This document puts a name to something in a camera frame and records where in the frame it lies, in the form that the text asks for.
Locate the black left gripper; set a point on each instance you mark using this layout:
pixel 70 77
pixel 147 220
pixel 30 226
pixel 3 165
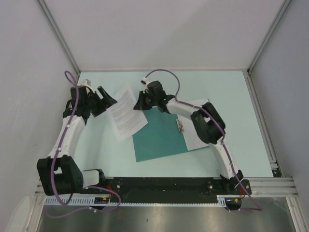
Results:
pixel 103 108

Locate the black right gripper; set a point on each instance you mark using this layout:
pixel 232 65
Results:
pixel 141 105

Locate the printed white paper sheet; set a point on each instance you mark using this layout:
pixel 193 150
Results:
pixel 125 120

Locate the teal folder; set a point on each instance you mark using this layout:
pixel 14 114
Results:
pixel 159 138

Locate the chrome folder clip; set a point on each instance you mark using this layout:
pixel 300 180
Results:
pixel 180 126

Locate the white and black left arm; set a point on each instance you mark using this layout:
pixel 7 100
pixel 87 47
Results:
pixel 58 171

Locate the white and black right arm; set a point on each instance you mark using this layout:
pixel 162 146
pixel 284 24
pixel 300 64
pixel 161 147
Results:
pixel 208 124

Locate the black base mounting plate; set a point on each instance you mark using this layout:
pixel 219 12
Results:
pixel 205 185

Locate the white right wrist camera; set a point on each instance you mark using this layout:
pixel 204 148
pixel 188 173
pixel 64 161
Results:
pixel 145 82

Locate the grey slotted cable duct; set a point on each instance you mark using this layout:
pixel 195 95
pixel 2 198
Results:
pixel 149 199

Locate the aluminium frame rail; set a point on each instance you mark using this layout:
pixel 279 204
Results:
pixel 259 186

